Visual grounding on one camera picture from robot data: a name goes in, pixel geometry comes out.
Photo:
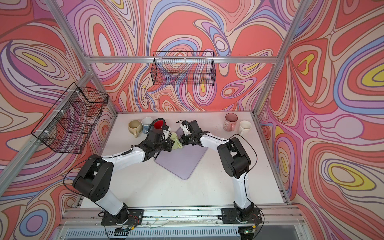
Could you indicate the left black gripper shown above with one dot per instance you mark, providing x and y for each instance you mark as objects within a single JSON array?
[{"x": 169, "y": 142}]

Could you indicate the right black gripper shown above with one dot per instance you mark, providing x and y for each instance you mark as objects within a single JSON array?
[{"x": 182, "y": 139}]

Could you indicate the light green mug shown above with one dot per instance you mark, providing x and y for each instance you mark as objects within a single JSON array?
[{"x": 177, "y": 144}]

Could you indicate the red mug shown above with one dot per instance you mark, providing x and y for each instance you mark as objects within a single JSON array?
[{"x": 159, "y": 124}]

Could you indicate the light blue mug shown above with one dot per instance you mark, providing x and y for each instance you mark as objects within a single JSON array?
[{"x": 146, "y": 122}]

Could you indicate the beige speckled mug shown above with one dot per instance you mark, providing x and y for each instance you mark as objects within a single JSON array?
[{"x": 135, "y": 128}]

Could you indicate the pink patterned mug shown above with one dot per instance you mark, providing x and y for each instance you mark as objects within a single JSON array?
[{"x": 230, "y": 122}]

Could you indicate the white mug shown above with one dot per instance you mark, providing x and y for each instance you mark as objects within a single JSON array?
[{"x": 244, "y": 127}]

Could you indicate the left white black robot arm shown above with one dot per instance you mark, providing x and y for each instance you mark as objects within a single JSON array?
[{"x": 94, "y": 178}]

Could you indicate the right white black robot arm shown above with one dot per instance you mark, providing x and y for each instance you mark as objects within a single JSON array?
[{"x": 236, "y": 163}]

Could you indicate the lavender plastic tray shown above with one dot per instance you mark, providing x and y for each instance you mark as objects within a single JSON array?
[{"x": 181, "y": 162}]

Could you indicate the black wire basket back wall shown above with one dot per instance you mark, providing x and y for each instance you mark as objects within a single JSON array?
[{"x": 183, "y": 68}]

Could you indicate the black wire basket wall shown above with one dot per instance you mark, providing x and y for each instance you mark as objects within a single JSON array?
[
  {"x": 73, "y": 123},
  {"x": 183, "y": 68}
]

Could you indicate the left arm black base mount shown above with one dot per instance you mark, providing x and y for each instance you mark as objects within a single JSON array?
[{"x": 130, "y": 217}]

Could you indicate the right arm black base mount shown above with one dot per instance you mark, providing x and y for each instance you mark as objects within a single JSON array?
[{"x": 236, "y": 216}]

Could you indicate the black wire basket left wall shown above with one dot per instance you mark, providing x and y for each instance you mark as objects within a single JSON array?
[{"x": 73, "y": 123}]

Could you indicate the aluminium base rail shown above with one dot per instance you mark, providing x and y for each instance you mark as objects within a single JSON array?
[{"x": 271, "y": 222}]

